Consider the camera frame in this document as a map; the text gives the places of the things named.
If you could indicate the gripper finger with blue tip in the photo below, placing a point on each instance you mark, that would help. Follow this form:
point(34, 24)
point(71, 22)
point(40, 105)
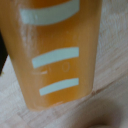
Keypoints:
point(2, 53)

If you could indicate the orange block with white stripes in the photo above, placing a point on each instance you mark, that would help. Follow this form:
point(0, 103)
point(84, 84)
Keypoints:
point(56, 66)

